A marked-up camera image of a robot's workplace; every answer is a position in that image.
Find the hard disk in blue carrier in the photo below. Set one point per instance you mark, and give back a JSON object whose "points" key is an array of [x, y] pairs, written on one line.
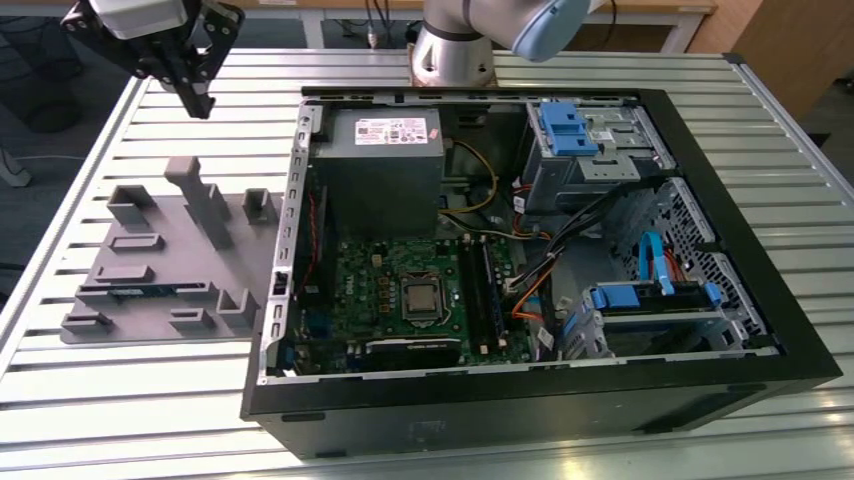
{"points": [[616, 297]]}

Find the CPU socket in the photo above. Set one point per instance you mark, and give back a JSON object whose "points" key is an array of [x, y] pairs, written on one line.
{"points": [[422, 275]]}

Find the metal disk bay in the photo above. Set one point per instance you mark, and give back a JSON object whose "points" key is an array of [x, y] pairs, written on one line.
{"points": [[667, 320]]}

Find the blue optical drive latch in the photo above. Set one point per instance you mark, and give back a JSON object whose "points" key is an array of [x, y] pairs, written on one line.
{"points": [[567, 135]]}

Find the silver CPU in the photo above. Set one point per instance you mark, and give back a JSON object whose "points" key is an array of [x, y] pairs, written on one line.
{"points": [[422, 299]]}

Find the black mesh trash bin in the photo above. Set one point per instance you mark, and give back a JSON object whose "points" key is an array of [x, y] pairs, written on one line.
{"points": [[33, 100]]}

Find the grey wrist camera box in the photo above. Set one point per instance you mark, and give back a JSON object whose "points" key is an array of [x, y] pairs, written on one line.
{"points": [[140, 17]]}

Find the black open PC case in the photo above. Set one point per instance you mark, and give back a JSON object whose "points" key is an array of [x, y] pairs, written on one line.
{"points": [[534, 400]]}

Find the grey power supply unit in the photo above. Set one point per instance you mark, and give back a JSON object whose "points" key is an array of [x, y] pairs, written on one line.
{"points": [[380, 190]]}

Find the metal optical drive cage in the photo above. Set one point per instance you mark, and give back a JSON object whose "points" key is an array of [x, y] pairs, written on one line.
{"points": [[614, 170]]}

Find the wooden cabinet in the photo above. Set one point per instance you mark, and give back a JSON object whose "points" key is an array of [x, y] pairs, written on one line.
{"points": [[787, 50]]}

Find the white stand foot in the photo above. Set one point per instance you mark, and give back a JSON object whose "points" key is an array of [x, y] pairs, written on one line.
{"points": [[13, 172]]}

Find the green motherboard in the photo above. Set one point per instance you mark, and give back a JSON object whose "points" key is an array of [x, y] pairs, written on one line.
{"points": [[363, 280]]}

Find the grey parts rack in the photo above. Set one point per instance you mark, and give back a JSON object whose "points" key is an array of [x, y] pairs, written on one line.
{"points": [[167, 260]]}

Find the black graphics card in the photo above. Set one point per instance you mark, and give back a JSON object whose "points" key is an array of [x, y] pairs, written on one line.
{"points": [[414, 355]]}

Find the black RAM slot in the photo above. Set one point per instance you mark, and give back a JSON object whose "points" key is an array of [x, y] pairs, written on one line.
{"points": [[472, 295]]}

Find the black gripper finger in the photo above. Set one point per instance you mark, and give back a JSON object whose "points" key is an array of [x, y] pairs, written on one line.
{"points": [[100, 42], [223, 35]]}

